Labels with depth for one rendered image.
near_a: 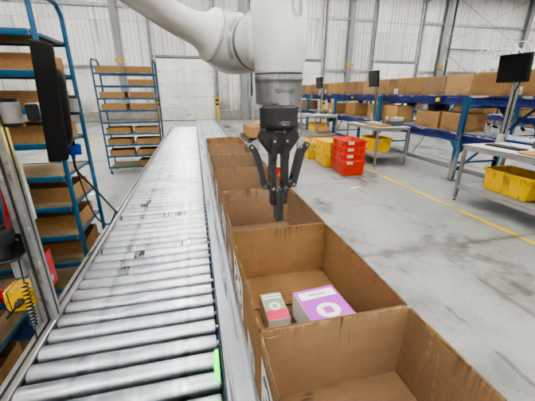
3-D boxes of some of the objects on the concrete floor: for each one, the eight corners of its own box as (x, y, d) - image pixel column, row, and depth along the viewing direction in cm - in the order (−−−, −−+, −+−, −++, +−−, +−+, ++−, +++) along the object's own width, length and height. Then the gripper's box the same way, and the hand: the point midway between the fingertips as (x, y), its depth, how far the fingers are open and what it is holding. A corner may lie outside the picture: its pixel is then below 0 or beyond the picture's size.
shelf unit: (110, 174, 549) (87, 56, 482) (116, 169, 594) (96, 60, 527) (165, 172, 571) (152, 58, 504) (167, 165, 615) (155, 61, 548)
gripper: (248, 108, 53) (251, 228, 62) (317, 107, 56) (311, 222, 64) (242, 106, 60) (246, 215, 68) (303, 104, 63) (300, 209, 71)
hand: (278, 204), depth 65 cm, fingers closed
